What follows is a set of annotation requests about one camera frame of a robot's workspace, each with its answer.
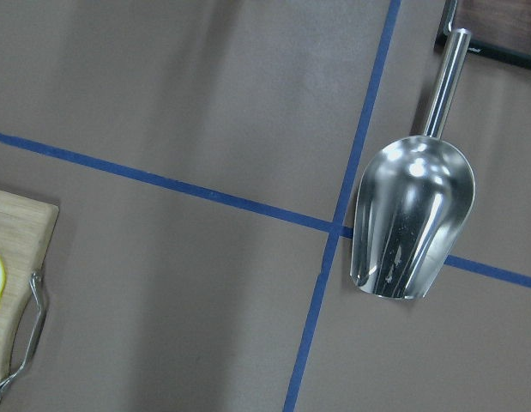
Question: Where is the steel scoop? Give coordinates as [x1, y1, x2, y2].
[350, 28, 475, 300]

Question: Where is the bamboo cutting board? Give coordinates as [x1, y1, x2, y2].
[0, 191, 59, 401]

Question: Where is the dark framed tray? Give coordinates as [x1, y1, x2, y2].
[435, 0, 531, 70]

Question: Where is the metal cutting board handle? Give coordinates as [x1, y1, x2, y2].
[0, 270, 47, 398]

